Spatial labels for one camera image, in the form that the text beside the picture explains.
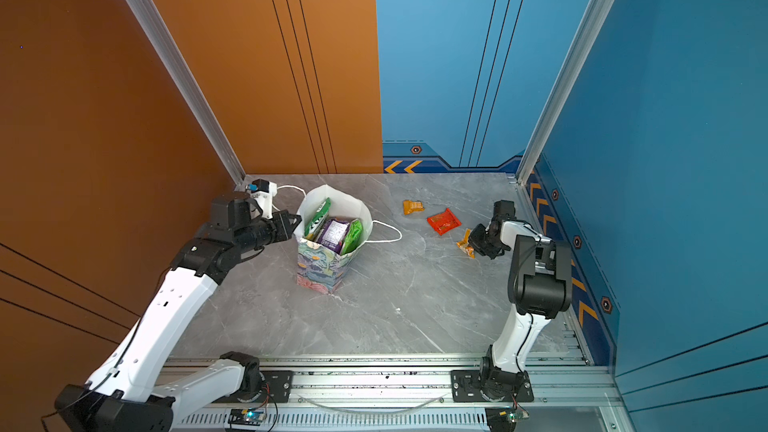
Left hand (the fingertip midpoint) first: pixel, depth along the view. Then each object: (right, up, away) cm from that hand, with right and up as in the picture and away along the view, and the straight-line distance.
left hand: (302, 214), depth 74 cm
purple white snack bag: (+7, -6, +5) cm, 10 cm away
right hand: (+48, -10, +26) cm, 56 cm away
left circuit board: (-12, -48, -3) cm, 50 cm away
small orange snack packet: (+29, +1, +35) cm, 45 cm away
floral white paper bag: (+4, -14, +2) cm, 14 cm away
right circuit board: (+49, -48, -4) cm, 69 cm away
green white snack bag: (+2, -2, +9) cm, 9 cm away
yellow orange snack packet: (+46, -11, +24) cm, 53 cm away
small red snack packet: (+41, -4, +32) cm, 52 cm away
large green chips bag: (+12, -7, +7) cm, 15 cm away
